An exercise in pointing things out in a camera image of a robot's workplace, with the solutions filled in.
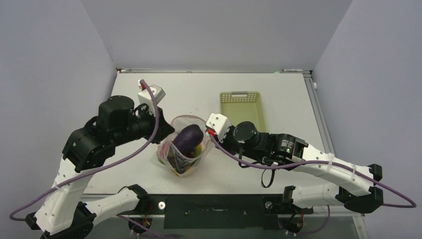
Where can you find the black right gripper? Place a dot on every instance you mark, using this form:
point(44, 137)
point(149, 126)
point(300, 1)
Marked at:
point(229, 133)

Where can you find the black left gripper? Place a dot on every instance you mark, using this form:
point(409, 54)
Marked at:
point(164, 129)

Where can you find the beige plastic basket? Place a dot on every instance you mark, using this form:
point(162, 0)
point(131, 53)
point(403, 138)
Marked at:
point(243, 106)

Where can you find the purple eggplant toy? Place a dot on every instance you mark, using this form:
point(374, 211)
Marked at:
point(188, 138)

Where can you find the clear zip top bag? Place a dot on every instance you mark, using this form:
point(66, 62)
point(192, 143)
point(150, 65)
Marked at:
point(182, 164)

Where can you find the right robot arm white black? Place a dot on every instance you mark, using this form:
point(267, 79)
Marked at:
point(346, 184)

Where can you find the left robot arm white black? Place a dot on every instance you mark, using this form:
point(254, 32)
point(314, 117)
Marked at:
point(63, 214)

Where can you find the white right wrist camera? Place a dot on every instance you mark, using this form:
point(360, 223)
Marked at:
point(218, 125)

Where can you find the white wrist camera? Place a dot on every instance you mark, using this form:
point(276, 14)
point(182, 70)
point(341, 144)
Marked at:
point(218, 125)
point(150, 95)

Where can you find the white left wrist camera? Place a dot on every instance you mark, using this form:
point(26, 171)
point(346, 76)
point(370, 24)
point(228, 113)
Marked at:
point(150, 95)

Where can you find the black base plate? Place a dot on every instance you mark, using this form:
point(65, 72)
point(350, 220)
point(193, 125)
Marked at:
point(214, 211)

